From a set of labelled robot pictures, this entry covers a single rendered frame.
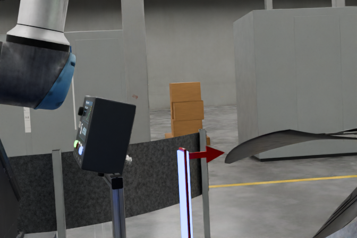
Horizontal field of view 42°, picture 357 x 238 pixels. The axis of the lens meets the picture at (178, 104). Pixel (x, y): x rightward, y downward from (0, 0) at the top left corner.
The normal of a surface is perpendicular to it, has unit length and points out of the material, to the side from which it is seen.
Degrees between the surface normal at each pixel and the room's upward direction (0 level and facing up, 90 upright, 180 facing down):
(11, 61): 72
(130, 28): 90
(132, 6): 90
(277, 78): 90
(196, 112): 90
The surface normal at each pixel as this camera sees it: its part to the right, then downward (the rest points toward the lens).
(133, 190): 0.57, 0.01
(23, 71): 0.29, 0.00
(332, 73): 0.09, 0.05
